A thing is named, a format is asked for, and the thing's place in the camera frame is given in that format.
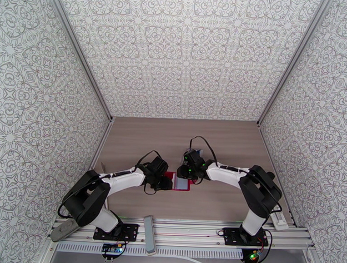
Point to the red leather card holder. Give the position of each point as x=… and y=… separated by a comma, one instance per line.
x=181, y=184

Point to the fanned stack of cards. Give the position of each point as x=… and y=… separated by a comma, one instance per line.
x=193, y=149

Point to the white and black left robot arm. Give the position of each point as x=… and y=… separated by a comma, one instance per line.
x=85, y=200

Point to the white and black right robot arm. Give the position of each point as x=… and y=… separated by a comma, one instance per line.
x=259, y=195

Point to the grey upright bar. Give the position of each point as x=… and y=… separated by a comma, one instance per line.
x=149, y=234

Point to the thin metal strip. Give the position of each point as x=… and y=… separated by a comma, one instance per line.
x=102, y=167

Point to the white slotted vent strip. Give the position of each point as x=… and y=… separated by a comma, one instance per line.
x=186, y=252

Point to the small circuit board blue parts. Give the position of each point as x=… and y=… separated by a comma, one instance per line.
x=111, y=249

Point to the white plastic device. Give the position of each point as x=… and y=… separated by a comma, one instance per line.
x=281, y=223

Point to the small circuit board green light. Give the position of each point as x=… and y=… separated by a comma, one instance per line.
x=254, y=256

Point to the grey flat stone-like slab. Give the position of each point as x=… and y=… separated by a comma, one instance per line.
x=62, y=231

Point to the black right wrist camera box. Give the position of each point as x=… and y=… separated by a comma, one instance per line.
x=196, y=156

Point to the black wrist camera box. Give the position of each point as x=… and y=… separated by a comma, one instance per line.
x=196, y=156
x=159, y=166

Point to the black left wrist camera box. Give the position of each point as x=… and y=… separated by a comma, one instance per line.
x=159, y=166

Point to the aluminium mounting rail frame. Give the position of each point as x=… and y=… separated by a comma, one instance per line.
x=187, y=231

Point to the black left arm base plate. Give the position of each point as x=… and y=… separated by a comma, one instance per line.
x=130, y=231

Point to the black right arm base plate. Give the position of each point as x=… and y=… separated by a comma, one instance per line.
x=231, y=236

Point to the aluminium table side rail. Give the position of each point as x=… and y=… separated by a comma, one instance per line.
x=260, y=131
x=108, y=127

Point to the aluminium corner post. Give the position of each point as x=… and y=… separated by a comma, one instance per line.
x=77, y=46
x=296, y=54

